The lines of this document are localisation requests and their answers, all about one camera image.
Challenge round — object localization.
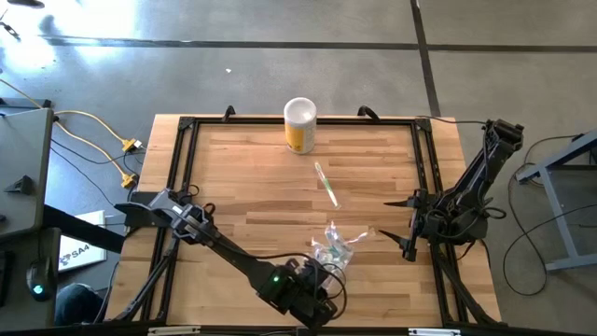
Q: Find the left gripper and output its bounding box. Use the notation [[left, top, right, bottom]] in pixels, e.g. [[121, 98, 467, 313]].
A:
[[282, 258, 340, 329]]

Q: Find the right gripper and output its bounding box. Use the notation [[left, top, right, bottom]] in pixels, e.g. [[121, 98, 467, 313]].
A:
[[378, 188, 437, 262]]

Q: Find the clear acrylic organizer box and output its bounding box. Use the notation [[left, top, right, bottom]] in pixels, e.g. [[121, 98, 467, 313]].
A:
[[309, 221, 355, 284]]

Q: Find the black diagonal strut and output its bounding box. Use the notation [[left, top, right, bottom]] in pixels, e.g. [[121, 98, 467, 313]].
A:
[[426, 240, 499, 327], [110, 232, 184, 324]]

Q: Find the white yellow wipes canister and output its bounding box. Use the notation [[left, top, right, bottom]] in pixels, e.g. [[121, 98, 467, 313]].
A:
[[283, 96, 318, 155]]

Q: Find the grey metal stand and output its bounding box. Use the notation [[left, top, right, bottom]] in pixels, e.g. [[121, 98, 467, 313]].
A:
[[515, 129, 597, 273]]

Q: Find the white printed sign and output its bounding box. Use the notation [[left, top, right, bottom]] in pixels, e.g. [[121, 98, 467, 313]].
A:
[[58, 209, 109, 273]]

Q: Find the person's leg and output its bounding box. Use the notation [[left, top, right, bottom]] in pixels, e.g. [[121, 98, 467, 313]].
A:
[[54, 283, 102, 328]]

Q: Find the black support beam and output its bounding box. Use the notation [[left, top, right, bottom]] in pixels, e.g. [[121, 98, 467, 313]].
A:
[[42, 203, 126, 256]]

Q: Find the black computer mouse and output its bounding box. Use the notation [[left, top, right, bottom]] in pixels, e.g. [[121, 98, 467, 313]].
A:
[[25, 257, 56, 303]]

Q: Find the black desk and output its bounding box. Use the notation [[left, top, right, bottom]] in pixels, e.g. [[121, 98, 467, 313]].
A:
[[0, 227, 64, 330]]

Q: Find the grey desk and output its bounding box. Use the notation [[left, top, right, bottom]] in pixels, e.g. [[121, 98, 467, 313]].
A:
[[0, 97, 56, 240]]

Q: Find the black floor cable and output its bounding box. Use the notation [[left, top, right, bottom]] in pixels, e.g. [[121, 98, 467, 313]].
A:
[[501, 203, 597, 297]]

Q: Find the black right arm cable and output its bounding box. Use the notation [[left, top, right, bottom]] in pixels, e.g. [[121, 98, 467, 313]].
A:
[[414, 114, 489, 127]]

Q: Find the silver bracket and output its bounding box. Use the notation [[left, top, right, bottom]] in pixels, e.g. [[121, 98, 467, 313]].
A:
[[146, 326, 202, 336], [408, 328, 462, 336]]

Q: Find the yellow cable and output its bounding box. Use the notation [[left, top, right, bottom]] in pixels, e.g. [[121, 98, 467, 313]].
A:
[[0, 77, 139, 189]]

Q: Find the black bracket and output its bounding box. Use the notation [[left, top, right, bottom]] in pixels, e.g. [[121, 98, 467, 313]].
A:
[[3, 175, 35, 195]]

